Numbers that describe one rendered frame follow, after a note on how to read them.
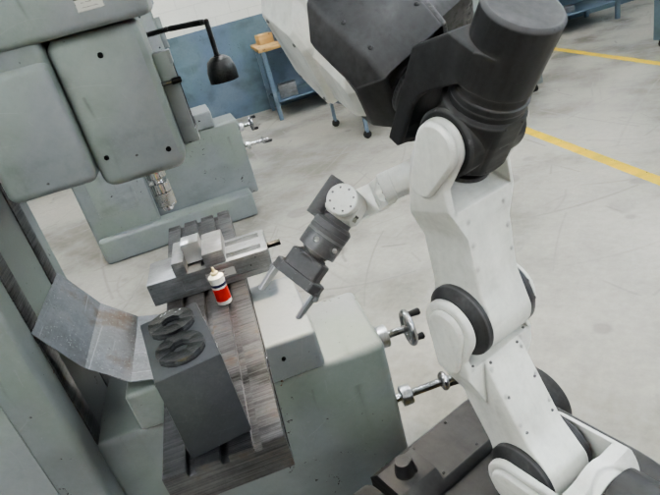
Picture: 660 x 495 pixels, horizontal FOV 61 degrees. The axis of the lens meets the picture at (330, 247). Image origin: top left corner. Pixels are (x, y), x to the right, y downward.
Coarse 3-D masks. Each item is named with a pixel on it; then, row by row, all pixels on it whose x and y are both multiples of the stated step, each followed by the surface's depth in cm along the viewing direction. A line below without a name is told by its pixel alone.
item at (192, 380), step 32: (160, 320) 111; (192, 320) 110; (160, 352) 101; (192, 352) 98; (160, 384) 96; (192, 384) 98; (224, 384) 101; (192, 416) 101; (224, 416) 103; (192, 448) 103
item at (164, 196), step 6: (168, 186) 137; (156, 192) 136; (162, 192) 136; (168, 192) 137; (156, 198) 137; (162, 198) 137; (168, 198) 137; (174, 198) 139; (162, 204) 137; (168, 204) 138
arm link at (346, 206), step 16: (320, 192) 120; (336, 192) 114; (352, 192) 113; (320, 208) 120; (336, 208) 114; (352, 208) 113; (320, 224) 116; (336, 224) 116; (352, 224) 119; (336, 240) 116
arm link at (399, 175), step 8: (408, 160) 115; (392, 168) 116; (400, 168) 114; (408, 168) 114; (392, 176) 114; (400, 176) 114; (408, 176) 113; (392, 184) 114; (400, 184) 114; (408, 184) 114; (400, 192) 115; (408, 192) 116
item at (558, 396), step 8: (536, 368) 146; (544, 376) 144; (544, 384) 142; (552, 384) 142; (552, 392) 141; (560, 392) 142; (552, 400) 141; (560, 400) 141; (568, 400) 142; (560, 408) 141; (568, 408) 142
